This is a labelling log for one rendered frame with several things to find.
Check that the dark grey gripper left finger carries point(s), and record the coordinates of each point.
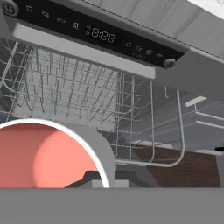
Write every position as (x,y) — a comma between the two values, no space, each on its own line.
(87,179)

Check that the grey dishwasher with black panel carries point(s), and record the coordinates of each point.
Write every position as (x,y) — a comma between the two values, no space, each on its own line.
(96,35)

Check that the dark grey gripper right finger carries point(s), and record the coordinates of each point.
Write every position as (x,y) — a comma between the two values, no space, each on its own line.
(125,178)

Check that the grey cup with red inside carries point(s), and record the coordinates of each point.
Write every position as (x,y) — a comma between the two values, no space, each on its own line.
(26,154)

